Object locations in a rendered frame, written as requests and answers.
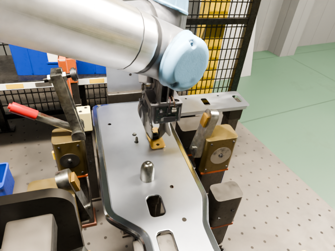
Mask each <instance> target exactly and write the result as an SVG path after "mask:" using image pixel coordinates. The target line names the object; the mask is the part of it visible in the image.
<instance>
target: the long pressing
mask: <svg viewBox="0 0 335 251"><path fill-rule="evenodd" d="M138 104H139V101H136V102H125V103H114V104H103V105H95V106H94V107H93V108H92V111H91V112H92V120H93V129H94V137H95V145H96V153H97V162H98V170H99V179H100V187H101V195H102V204H103V212H104V216H105V219H106V220H107V221H108V222H109V223H110V224H111V225H113V226H115V227H116V228H118V229H120V230H121V231H123V232H125V233H127V234H128V235H130V236H132V237H134V238H135V239H137V240H138V241H139V243H140V244H141V246H142V248H143V251H160V247H159V243H158V240H157V235H158V234H159V233H163V232H170V233H171V234H172V236H173V239H174V242H175V245H176V249H177V251H221V250H220V248H219V246H218V244H217V241H216V239H215V237H214V235H213V233H212V230H211V228H210V225H209V218H208V196H207V193H206V191H205V189H204V187H203V185H202V183H201V181H200V179H199V177H198V175H197V173H196V171H195V169H194V167H193V165H192V163H191V161H190V159H189V157H188V155H187V153H186V151H185V149H184V147H183V145H182V143H181V141H180V139H179V137H178V135H177V133H176V131H175V129H174V127H173V125H172V123H170V128H171V136H169V135H168V134H167V133H166V132H165V134H164V135H163V136H162V138H163V140H164V143H165V145H166V146H165V147H164V148H157V149H152V148H151V146H150V143H149V140H148V137H147V135H146V132H145V129H144V126H143V124H142V121H141V119H140V117H139V114H138ZM108 124H111V125H108ZM134 132H135V133H136V136H137V137H138V143H134V142H135V137H136V136H133V135H132V134H133V133H134ZM145 161H151V162H152V163H153V164H154V167H155V176H154V180H153V181H152V182H150V183H144V182H142V181H141V179H140V173H141V165H142V163H143V162H145ZM171 185H172V186H173V188H170V186H171ZM154 196H158V197H160V199H161V202H162V205H163V208H164V211H165V213H164V215H162V216H158V217H153V216H151V215H150V211H149V207H148V204H147V199H148V198H149V197H154ZM182 218H186V222H183V221H182Z"/></svg>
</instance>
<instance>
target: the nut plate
mask: <svg viewBox="0 0 335 251"><path fill-rule="evenodd" d="M152 130H154V131H153V133H154V135H153V139H150V138H149V137H148V135H147V137H148V140H149V143H150V146H151V148H152V149H157V148H164V147H165V146H166V145H165V143H164V140H163V138H162V137H161V138H159V135H158V127H154V128H153V129H152ZM156 144H159V146H157V145H156Z"/></svg>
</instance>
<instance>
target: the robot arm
mask: <svg viewBox="0 0 335 251"><path fill-rule="evenodd" d="M187 15H188V0H133V1H122V0H0V42H2V43H6V44H11V45H15V46H19V47H24V48H28V49H32V50H36V51H41V52H45V53H49V54H53V55H58V56H62V57H66V58H71V59H75V60H79V61H83V62H88V63H92V64H96V65H100V66H105V67H109V68H113V69H118V70H122V71H126V72H130V73H136V74H138V77H139V83H144V84H146V85H150V86H149V87H145V89H144V90H143V91H142V94H143V96H142V98H139V104H138V114H139V117H140V119H141V121H142V124H143V126H144V129H145V131H146V134H147V135H148V137H149V138H150V139H153V135H154V133H153V130H152V129H153V124H152V123H154V124H159V128H158V135H159V138H161V137H162V136H163V135H164V134H165V132H166V133H167V134H168V135H169V136H171V128H170V123H171V122H177V121H178V122H179V121H180V116H181V109H182V101H181V99H180V98H179V96H178V94H177V93H176V91H185V90H188V89H190V88H192V87H193V86H194V85H195V84H197V83H198V81H199V80H200V79H201V78H202V76H203V73H204V72H205V70H206V68H207V65H208V60H209V52H208V48H207V45H206V43H205V42H204V41H203V40H202V39H201V38H199V37H197V36H195V35H193V34H192V32H191V31H189V30H186V29H185V26H186V19H187Z"/></svg>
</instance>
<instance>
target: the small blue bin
mask: <svg viewBox="0 0 335 251"><path fill-rule="evenodd" d="M14 183H15V181H14V179H13V176H12V174H11V171H10V169H9V164H8V163H7V162H5V163H0V196H4V195H10V194H12V193H13V188H14Z"/></svg>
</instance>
